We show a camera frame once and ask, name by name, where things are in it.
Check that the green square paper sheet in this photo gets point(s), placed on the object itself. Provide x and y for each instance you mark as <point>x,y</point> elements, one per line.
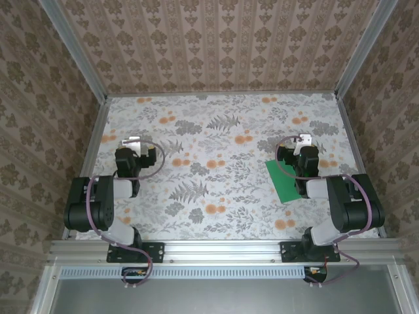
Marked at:
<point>279,183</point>

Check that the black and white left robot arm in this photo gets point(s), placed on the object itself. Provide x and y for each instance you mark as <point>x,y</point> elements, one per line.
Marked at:
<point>88,209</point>

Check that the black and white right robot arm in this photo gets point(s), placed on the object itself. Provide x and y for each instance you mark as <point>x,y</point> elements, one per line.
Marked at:
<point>357,212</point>

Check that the floral patterned table mat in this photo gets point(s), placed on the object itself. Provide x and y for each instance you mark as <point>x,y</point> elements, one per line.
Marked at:
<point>209,111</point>

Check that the black connector box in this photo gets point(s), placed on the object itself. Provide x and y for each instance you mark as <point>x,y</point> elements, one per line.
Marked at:
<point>316,276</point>
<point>134,276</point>

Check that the grey metal panel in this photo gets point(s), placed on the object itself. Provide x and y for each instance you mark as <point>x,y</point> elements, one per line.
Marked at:
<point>212,297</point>

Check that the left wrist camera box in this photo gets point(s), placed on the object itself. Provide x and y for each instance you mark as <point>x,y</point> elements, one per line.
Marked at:
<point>131,141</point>

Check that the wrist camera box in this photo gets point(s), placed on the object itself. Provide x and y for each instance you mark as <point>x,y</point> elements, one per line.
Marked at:
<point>306,139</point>
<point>131,141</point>

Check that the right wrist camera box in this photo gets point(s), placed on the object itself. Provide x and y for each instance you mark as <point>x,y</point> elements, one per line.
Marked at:
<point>306,139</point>

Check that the aluminium side rail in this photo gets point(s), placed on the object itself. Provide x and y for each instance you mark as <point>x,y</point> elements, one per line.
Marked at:
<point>86,170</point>
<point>360,163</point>

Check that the aluminium back rail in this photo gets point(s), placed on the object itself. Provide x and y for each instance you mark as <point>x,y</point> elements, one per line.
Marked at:
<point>222,95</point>

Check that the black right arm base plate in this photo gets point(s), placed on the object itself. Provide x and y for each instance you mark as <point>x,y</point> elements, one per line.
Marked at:
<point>288,252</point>

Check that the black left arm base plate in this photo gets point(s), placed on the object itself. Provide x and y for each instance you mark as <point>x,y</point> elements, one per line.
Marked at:
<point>157,252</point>

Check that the aluminium frame post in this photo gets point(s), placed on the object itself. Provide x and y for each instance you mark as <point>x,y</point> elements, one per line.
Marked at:
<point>366,49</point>
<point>75,49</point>

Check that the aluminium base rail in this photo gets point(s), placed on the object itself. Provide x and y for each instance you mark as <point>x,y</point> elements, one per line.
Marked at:
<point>222,250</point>

